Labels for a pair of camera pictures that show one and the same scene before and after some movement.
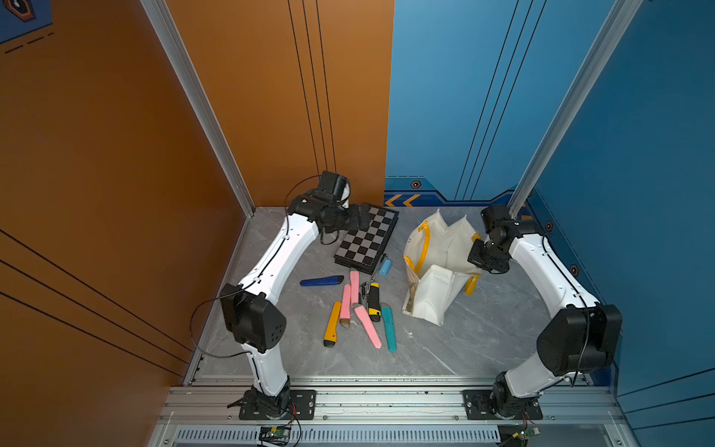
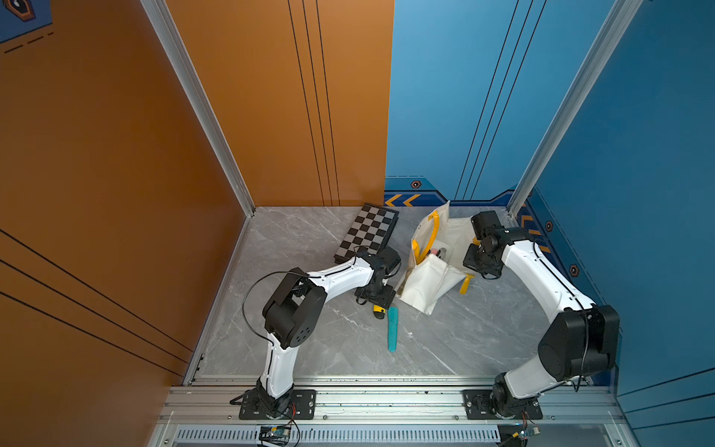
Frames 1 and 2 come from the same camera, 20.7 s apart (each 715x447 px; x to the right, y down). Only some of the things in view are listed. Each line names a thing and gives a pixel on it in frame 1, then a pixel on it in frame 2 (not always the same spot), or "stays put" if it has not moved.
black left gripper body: [347, 218] -> [383, 295]
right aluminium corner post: [616, 28] stays put
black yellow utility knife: [374, 309] stays put
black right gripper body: [485, 257] stays put
